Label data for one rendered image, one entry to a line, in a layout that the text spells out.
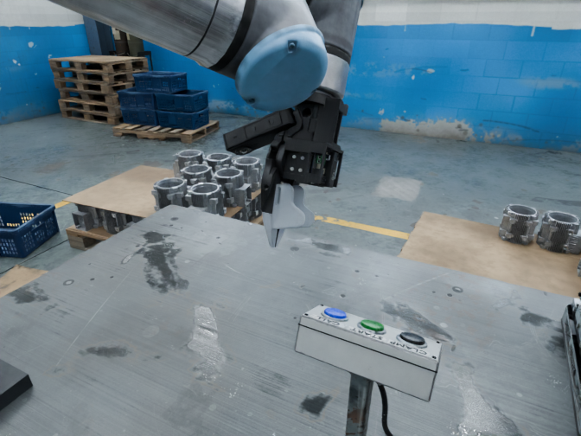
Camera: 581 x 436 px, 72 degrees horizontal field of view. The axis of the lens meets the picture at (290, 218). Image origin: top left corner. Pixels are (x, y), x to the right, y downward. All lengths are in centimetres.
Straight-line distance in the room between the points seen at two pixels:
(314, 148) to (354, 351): 25
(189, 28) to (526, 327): 92
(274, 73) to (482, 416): 67
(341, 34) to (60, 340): 83
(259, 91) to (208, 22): 8
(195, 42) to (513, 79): 537
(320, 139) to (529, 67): 517
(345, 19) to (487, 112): 518
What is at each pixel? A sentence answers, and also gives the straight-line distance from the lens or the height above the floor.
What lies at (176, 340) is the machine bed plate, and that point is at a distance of 92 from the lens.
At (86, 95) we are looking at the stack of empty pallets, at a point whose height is 39.
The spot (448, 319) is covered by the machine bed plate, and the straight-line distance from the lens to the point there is 101.
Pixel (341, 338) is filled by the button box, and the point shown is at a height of 107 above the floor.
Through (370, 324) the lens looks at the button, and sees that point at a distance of 52.
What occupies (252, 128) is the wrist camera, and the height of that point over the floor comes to 128.
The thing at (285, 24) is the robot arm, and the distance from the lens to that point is 38.
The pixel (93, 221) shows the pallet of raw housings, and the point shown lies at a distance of 300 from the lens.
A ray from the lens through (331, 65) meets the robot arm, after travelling 53.
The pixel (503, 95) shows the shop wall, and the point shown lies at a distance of 566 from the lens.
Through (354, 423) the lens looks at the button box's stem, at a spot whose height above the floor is 92.
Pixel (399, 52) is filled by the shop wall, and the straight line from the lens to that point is 573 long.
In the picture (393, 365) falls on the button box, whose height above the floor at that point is 106.
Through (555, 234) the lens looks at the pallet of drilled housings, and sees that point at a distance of 287.
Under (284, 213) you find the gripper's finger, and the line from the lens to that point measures 53.
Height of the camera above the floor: 142
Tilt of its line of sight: 27 degrees down
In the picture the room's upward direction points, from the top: straight up
